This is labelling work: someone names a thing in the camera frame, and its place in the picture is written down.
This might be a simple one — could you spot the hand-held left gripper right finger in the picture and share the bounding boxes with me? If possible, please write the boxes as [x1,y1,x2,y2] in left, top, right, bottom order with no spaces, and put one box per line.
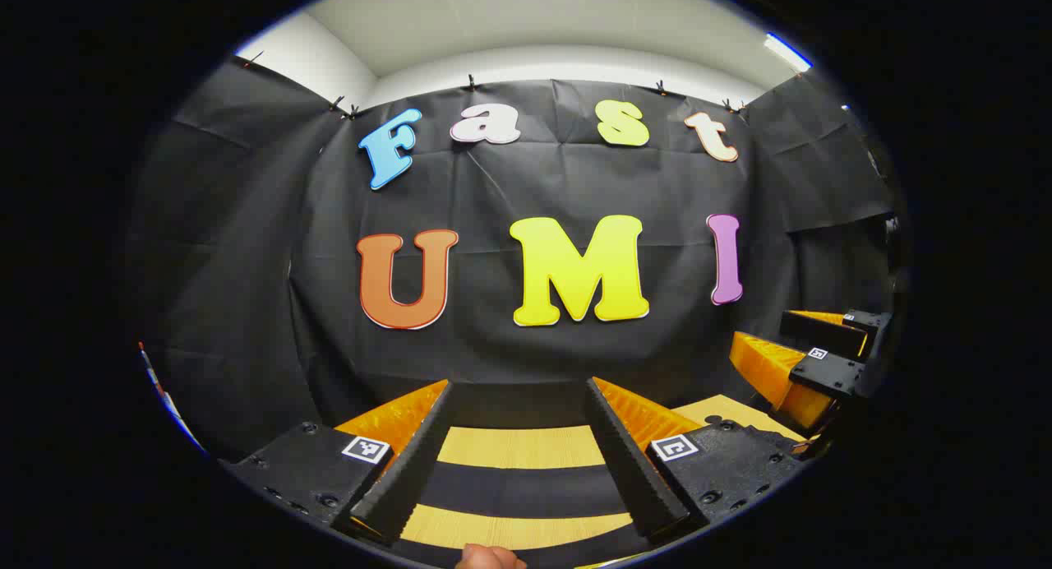
[584,377,812,547]

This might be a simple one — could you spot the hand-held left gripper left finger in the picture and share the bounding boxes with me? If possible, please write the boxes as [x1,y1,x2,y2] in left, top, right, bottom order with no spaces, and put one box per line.
[219,378,457,547]

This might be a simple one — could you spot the black jeans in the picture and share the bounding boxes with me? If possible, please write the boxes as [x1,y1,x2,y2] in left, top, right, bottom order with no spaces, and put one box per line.
[394,460,658,569]

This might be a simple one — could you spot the black backdrop cloth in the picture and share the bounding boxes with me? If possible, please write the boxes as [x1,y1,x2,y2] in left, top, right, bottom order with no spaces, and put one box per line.
[136,55,905,463]

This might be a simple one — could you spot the row of black cloth clips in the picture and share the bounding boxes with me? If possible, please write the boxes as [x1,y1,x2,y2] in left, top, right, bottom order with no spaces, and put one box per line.
[242,51,750,119]

